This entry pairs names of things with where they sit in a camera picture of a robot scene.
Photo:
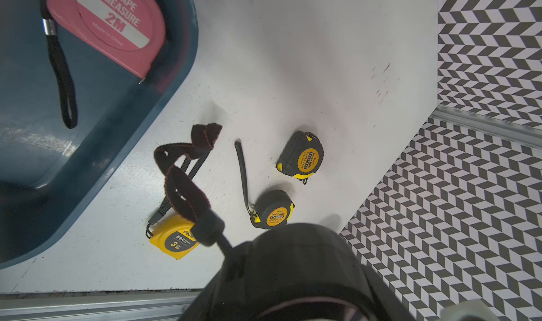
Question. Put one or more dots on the small black tape measure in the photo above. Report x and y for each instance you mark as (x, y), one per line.
(209, 229)

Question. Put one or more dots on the aluminium front rail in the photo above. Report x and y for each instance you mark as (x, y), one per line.
(97, 305)

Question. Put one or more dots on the yellow black tape measure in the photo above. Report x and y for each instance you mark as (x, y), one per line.
(272, 209)
(301, 157)

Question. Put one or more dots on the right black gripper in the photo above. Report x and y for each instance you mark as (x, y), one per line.
(296, 272)

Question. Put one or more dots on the pink tape measure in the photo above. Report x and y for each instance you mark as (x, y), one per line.
(129, 32)

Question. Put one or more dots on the yellow square tape measure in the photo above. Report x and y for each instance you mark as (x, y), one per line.
(170, 227)

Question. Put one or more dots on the teal plastic storage box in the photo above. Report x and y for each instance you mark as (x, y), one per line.
(49, 173)

